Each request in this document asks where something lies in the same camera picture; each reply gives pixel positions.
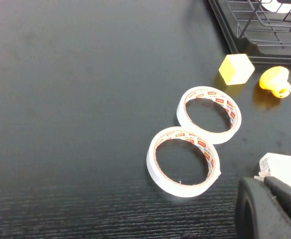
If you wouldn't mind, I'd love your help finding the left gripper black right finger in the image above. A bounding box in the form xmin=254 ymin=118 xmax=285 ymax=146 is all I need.
xmin=263 ymin=175 xmax=291 ymax=226

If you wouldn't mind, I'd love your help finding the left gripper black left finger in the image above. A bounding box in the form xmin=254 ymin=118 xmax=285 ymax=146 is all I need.
xmin=235 ymin=177 xmax=291 ymax=239

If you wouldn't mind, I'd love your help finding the white round plate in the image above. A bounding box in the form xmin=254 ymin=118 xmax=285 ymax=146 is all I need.
xmin=260 ymin=0 xmax=291 ymax=14

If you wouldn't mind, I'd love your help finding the white labelled box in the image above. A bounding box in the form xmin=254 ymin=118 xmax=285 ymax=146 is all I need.
xmin=259 ymin=152 xmax=291 ymax=195

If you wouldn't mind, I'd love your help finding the white tape roll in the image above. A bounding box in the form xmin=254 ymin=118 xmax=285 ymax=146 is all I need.
xmin=176 ymin=86 xmax=242 ymax=145
xmin=146 ymin=126 xmax=222 ymax=199

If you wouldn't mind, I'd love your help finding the yellow rubber duck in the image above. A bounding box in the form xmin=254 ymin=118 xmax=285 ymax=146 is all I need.
xmin=259 ymin=65 xmax=291 ymax=99

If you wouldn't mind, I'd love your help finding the yellow cube block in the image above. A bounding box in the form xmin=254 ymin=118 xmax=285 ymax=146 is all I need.
xmin=218 ymin=53 xmax=256 ymax=86

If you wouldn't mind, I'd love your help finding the black wire dish rack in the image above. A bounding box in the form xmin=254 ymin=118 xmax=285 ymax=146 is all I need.
xmin=207 ymin=0 xmax=291 ymax=66
xmin=216 ymin=0 xmax=291 ymax=49

